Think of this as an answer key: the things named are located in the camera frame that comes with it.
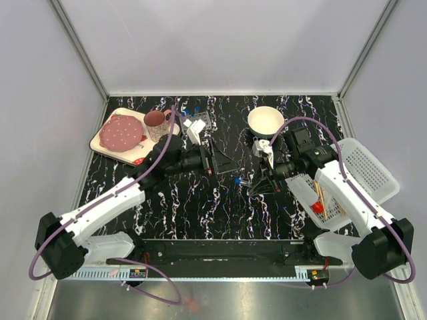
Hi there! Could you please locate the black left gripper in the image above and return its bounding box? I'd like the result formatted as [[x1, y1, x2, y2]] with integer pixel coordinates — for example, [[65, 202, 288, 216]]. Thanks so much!
[[167, 138, 241, 177]]

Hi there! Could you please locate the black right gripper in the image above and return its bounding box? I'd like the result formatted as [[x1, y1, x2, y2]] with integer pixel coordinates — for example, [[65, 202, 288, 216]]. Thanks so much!
[[249, 153, 300, 196]]

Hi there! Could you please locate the white wash bottle red cap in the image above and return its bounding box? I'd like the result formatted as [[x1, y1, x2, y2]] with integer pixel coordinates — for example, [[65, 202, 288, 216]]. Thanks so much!
[[294, 176, 324, 213]]

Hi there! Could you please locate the wooden test tube clamp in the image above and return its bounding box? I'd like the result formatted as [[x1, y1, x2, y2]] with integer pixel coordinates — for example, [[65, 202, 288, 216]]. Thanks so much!
[[314, 181, 328, 220]]

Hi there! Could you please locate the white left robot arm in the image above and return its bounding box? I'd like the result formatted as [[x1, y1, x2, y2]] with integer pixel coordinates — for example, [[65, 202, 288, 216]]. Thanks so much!
[[29, 134, 240, 280]]

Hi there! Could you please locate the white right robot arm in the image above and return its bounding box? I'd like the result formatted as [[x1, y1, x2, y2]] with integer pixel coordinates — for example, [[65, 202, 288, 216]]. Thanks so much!
[[250, 128, 416, 283]]

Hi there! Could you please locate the cream green bowl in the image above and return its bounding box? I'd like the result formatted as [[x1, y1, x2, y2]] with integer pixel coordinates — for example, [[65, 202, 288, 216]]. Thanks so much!
[[248, 106, 285, 139]]

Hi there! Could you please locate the clear test tube rack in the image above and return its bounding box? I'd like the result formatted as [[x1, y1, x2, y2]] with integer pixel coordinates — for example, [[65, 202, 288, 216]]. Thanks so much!
[[178, 111, 211, 132]]

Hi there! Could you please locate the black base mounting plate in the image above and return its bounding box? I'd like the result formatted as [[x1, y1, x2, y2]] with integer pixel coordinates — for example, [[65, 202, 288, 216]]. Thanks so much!
[[125, 239, 342, 278]]

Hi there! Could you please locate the pink floral mug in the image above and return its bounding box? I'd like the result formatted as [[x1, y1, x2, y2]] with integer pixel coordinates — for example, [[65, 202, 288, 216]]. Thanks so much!
[[143, 109, 173, 143]]

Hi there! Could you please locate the white plastic basket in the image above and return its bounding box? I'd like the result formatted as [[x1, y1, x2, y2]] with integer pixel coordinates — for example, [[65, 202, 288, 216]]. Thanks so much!
[[286, 138, 400, 237]]

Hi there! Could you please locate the pink dotted plate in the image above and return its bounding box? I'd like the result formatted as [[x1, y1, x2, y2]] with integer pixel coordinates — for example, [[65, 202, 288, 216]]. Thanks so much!
[[99, 115, 144, 153]]

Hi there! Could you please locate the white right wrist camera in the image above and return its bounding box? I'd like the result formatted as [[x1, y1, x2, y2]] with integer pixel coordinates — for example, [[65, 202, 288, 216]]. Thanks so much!
[[252, 139, 274, 169]]

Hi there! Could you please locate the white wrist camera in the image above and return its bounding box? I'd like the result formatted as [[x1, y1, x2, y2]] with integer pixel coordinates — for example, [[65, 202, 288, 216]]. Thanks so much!
[[183, 119, 206, 145], [252, 139, 274, 169]]

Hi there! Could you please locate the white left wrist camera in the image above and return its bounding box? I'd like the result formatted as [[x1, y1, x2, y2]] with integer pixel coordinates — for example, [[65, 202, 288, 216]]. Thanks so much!
[[183, 119, 206, 145]]

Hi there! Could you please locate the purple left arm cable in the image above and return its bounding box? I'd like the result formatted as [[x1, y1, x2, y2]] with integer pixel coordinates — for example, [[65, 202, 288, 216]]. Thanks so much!
[[29, 105, 184, 305]]

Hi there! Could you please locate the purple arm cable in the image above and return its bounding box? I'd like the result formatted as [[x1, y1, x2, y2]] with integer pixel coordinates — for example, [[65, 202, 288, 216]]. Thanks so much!
[[29, 105, 184, 305], [272, 117, 416, 289]]

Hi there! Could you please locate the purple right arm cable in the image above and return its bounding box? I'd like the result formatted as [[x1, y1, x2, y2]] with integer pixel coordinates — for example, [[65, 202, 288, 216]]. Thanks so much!
[[272, 117, 416, 289]]

